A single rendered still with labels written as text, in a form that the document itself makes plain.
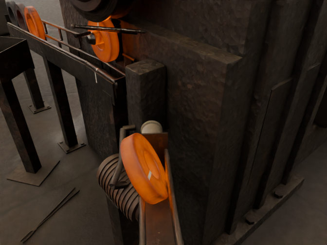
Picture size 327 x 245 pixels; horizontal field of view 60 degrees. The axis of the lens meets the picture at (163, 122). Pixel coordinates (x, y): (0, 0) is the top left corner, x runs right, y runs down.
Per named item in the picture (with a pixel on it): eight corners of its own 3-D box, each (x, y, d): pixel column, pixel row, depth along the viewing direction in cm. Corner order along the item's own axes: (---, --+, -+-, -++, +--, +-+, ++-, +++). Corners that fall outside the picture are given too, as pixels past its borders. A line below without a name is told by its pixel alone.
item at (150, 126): (162, 137, 80) (162, 119, 77) (165, 156, 73) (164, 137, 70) (141, 138, 80) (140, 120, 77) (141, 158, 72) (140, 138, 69)
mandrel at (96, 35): (136, 31, 99) (131, 37, 103) (131, 20, 99) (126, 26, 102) (92, 43, 90) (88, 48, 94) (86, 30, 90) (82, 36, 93)
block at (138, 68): (154, 119, 101) (152, 55, 87) (168, 130, 96) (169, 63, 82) (128, 131, 95) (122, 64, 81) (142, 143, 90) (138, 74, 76)
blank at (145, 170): (171, 178, 70) (159, 183, 70) (139, 124, 67) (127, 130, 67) (168, 213, 55) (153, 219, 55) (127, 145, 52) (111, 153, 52)
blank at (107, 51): (119, 68, 98) (111, 71, 96) (96, 47, 105) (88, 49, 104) (120, 26, 87) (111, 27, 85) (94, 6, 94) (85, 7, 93)
